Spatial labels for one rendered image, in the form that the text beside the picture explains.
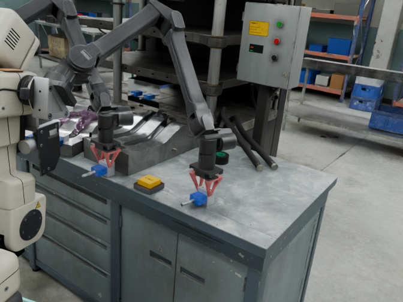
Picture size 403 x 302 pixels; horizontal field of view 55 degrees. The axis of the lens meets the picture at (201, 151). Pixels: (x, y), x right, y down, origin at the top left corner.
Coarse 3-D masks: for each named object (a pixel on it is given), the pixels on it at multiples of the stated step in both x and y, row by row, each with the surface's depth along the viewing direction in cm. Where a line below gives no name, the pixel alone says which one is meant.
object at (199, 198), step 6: (204, 186) 133; (198, 192) 132; (204, 192) 131; (192, 198) 130; (198, 198) 128; (204, 198) 130; (210, 198) 132; (186, 204) 126; (198, 204) 128; (204, 204) 132; (210, 204) 133
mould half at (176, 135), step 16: (128, 128) 174; (144, 128) 172; (176, 128) 168; (144, 144) 158; (160, 144) 160; (176, 144) 169; (192, 144) 180; (96, 160) 158; (128, 160) 146; (144, 160) 154; (160, 160) 163
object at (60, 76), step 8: (48, 72) 106; (56, 72) 106; (64, 72) 108; (72, 72) 110; (56, 80) 105; (64, 80) 106; (72, 80) 109; (56, 88) 104; (64, 88) 103; (72, 88) 109; (64, 96) 106; (72, 96) 107; (72, 104) 109
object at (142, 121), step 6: (150, 114) 181; (156, 114) 179; (162, 114) 179; (144, 120) 178; (174, 120) 174; (138, 126) 175; (162, 126) 172; (126, 132) 171; (132, 132) 172; (156, 132) 169; (144, 138) 166; (150, 138) 166; (126, 144) 156; (132, 144) 155
